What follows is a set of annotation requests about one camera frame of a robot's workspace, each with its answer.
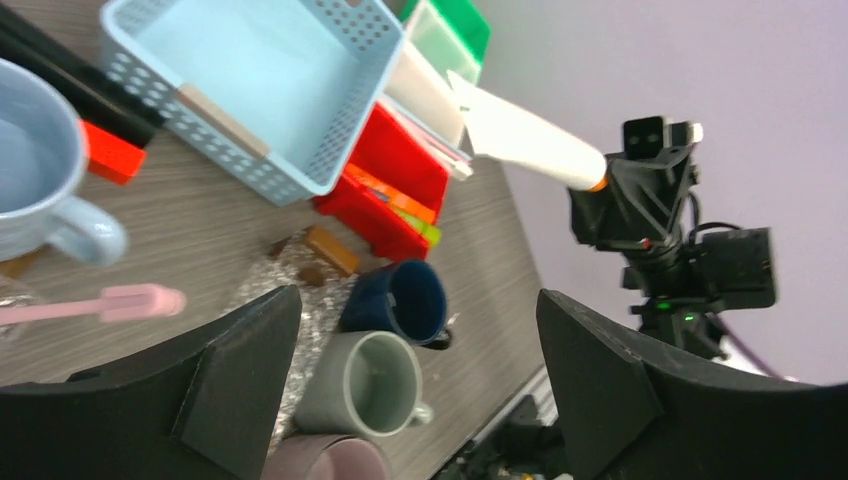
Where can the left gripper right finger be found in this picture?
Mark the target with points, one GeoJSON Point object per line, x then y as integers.
{"type": "Point", "coordinates": [633, 407]}

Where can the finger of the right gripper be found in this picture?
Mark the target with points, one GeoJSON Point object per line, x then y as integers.
{"type": "Point", "coordinates": [647, 197]}
{"type": "Point", "coordinates": [588, 214]}

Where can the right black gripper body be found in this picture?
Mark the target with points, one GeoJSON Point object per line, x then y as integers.
{"type": "Point", "coordinates": [688, 285]}

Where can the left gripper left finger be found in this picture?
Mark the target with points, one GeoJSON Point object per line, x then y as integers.
{"type": "Point", "coordinates": [201, 405]}

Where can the mauve mug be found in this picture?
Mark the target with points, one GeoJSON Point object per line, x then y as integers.
{"type": "Point", "coordinates": [330, 457]}

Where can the orange cap toothpaste tube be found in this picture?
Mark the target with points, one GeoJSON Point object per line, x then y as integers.
{"type": "Point", "coordinates": [502, 131]}

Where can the pink toothbrush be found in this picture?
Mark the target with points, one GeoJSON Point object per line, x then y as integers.
{"type": "Point", "coordinates": [115, 304]}

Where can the grey mug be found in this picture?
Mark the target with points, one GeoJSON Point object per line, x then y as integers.
{"type": "Point", "coordinates": [366, 383]}

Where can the green toothpaste tube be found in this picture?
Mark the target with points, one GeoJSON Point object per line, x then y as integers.
{"type": "Point", "coordinates": [431, 233]}

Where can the dark blue mug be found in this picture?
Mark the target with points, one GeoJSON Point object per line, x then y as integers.
{"type": "Point", "coordinates": [406, 298]}

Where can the light blue mug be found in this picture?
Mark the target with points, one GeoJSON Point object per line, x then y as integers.
{"type": "Point", "coordinates": [44, 158]}

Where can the clear acrylic toothbrush holder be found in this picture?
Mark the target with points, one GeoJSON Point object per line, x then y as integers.
{"type": "Point", "coordinates": [14, 294]}

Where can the clear textured oval tray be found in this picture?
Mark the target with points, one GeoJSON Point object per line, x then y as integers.
{"type": "Point", "coordinates": [321, 310]}

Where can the brown wooden oval tray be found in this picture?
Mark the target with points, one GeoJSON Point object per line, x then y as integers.
{"type": "Point", "coordinates": [16, 267]}

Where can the white plastic bin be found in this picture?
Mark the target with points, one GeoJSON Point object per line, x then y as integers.
{"type": "Point", "coordinates": [419, 93]}

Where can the red plastic bin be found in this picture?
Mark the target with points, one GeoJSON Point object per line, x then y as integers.
{"type": "Point", "coordinates": [389, 152]}

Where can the green plastic bin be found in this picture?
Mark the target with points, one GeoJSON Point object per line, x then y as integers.
{"type": "Point", "coordinates": [457, 23]}

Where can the red orange block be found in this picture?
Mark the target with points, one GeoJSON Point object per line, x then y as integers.
{"type": "Point", "coordinates": [111, 157]}

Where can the light blue plastic basket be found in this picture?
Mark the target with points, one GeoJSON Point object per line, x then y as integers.
{"type": "Point", "coordinates": [275, 92]}

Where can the black microphone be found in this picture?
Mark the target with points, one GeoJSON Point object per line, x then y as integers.
{"type": "Point", "coordinates": [98, 99]}

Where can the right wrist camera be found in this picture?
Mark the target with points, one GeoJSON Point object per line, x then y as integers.
{"type": "Point", "coordinates": [645, 138]}

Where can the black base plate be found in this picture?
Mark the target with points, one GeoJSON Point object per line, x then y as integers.
{"type": "Point", "coordinates": [520, 446]}

